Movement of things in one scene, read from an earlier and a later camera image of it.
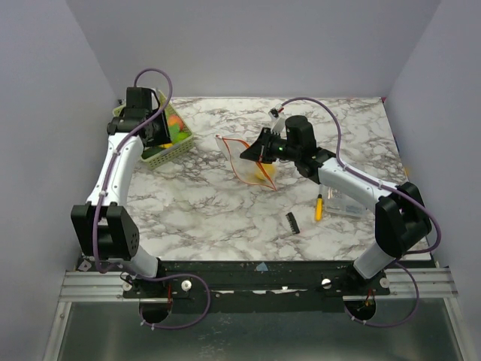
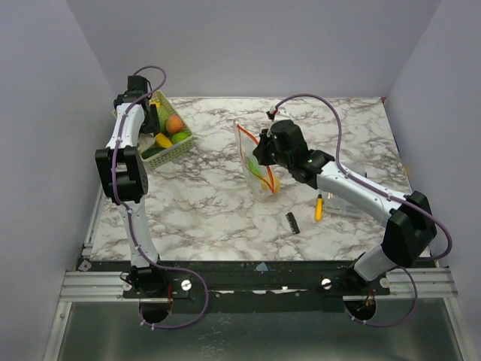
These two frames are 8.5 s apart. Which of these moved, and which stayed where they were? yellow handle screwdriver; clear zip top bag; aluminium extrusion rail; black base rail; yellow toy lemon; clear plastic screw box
Moved: clear zip top bag; yellow toy lemon
Stayed: clear plastic screw box; black base rail; aluminium extrusion rail; yellow handle screwdriver
